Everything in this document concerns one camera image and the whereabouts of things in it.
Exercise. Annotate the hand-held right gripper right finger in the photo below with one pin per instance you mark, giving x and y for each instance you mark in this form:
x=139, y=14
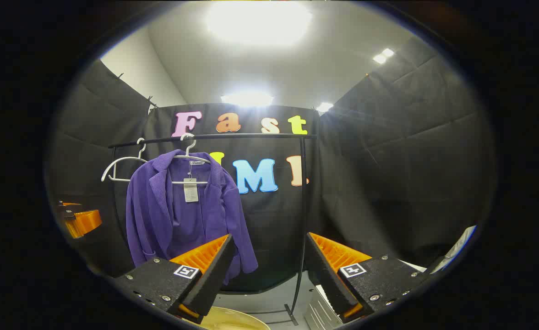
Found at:
x=326, y=279

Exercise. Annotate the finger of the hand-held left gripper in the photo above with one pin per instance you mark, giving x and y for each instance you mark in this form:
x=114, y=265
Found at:
x=66, y=212
x=72, y=204

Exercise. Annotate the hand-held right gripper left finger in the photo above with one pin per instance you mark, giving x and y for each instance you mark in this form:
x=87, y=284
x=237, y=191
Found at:
x=214, y=279

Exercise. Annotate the purple ribbed jacket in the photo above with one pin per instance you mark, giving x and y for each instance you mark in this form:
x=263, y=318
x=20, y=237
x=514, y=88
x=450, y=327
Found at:
x=155, y=215

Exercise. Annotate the white plastic clothes hanger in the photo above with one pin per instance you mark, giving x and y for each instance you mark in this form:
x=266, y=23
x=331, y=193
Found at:
x=122, y=159
x=190, y=147

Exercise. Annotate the black metal clothes rack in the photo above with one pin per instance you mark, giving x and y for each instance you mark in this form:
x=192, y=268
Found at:
x=251, y=135

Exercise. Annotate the black backdrop cloth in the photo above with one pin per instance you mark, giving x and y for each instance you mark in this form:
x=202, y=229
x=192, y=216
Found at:
x=388, y=183

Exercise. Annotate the ceiling light panel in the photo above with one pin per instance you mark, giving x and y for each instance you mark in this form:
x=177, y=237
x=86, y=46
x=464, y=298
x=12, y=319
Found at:
x=246, y=99
x=260, y=23
x=324, y=107
x=383, y=56

